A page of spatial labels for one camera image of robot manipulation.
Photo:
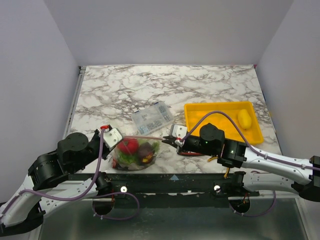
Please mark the red tomato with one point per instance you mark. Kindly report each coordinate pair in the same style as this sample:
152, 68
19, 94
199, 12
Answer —
128, 146

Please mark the red utility knife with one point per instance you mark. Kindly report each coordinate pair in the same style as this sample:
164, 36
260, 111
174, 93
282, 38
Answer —
189, 154

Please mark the yellow handled pliers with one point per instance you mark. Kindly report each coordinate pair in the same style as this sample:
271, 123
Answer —
227, 171

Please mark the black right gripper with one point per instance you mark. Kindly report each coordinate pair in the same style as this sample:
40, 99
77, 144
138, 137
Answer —
187, 146

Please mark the clear zip top bag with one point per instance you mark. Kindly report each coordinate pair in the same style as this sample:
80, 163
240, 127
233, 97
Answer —
137, 152

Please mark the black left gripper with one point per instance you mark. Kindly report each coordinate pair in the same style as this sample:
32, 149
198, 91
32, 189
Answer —
97, 134

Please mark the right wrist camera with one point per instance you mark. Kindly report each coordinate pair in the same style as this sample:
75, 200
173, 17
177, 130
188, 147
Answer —
178, 132

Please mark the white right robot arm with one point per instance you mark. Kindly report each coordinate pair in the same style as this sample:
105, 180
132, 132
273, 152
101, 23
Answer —
278, 173

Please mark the aluminium rail frame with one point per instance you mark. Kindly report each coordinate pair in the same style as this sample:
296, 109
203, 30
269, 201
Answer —
112, 94

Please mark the yellow lemon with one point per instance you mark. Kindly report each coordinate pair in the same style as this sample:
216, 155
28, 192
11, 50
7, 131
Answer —
244, 119

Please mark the red chili pepper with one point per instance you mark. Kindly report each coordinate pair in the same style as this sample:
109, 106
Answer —
115, 164

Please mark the dark red onion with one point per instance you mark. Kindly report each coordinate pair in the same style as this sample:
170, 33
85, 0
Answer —
145, 153

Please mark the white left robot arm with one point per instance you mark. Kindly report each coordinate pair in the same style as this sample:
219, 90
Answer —
26, 209

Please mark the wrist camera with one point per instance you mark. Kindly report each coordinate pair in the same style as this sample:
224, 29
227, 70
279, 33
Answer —
111, 137
178, 132

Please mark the clear plastic screw box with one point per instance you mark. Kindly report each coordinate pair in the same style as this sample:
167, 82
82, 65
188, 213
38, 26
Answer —
152, 118

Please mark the yellow plastic tray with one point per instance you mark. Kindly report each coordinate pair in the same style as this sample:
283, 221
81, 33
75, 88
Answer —
193, 112

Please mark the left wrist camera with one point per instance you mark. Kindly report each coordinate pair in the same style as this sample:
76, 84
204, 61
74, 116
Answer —
111, 137

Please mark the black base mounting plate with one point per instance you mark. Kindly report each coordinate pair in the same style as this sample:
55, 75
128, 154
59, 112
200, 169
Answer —
169, 190

